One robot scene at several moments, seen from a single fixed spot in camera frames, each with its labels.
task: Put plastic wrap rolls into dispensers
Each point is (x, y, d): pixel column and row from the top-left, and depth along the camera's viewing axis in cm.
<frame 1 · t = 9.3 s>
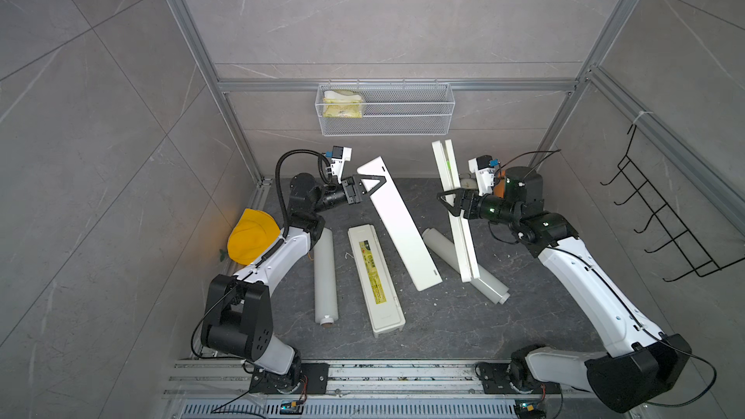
left hand: (384, 180, 68), fingers open
right hand: (448, 196, 72), fingers open
yellow bucket hat: (247, 234, 103), on the table
white plastic wrap roll: (325, 277, 90), point 4 cm above the table
closed white wrap dispenser: (380, 294, 81), point 9 cm above the table

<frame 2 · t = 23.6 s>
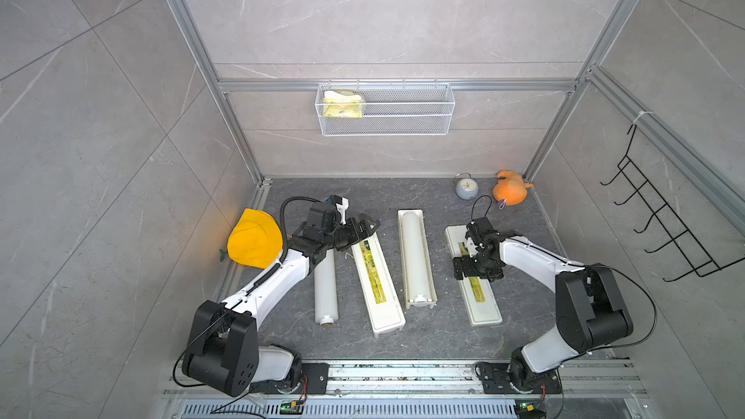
left hand: (373, 224, 82), fingers open
right hand: (471, 273, 91), fingers open
white dispenser lid with label: (477, 295, 87), point 3 cm above the table
the other named things where they were.

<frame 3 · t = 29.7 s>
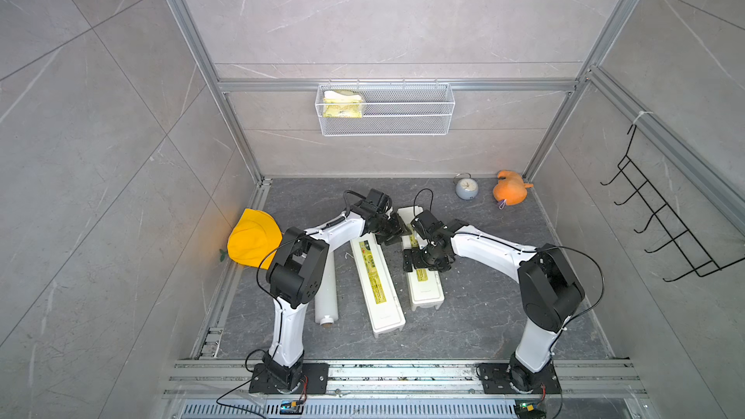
left hand: (412, 231, 93), fingers open
right hand: (417, 267, 90), fingers open
white dispenser lid with label: (426, 287, 83), point 9 cm above the table
the other named things where they were.

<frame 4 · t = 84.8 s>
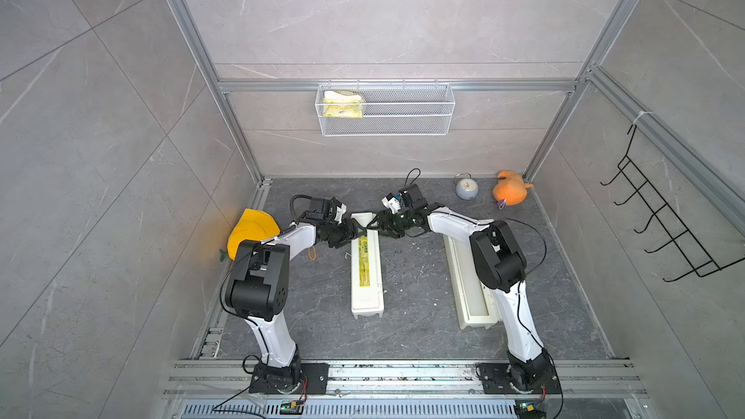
left hand: (363, 231, 95), fingers open
right hand: (372, 230, 96), fingers open
closed white wrap dispenser: (367, 280, 83), point 10 cm above the table
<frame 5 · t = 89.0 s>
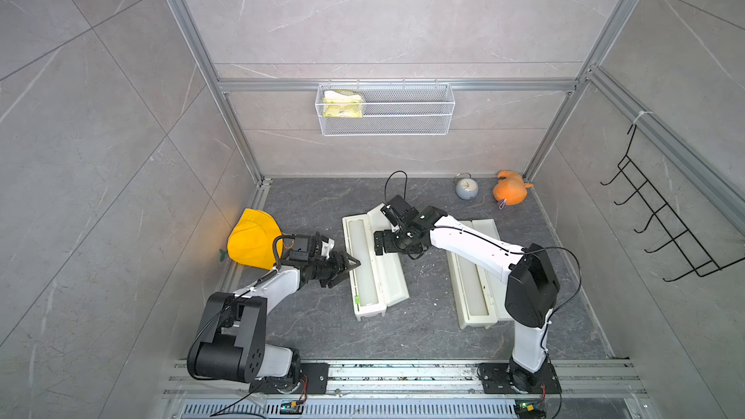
left hand: (356, 264, 87), fingers open
right hand: (388, 248, 86), fingers open
closed white wrap dispenser: (389, 268, 85), point 10 cm above the table
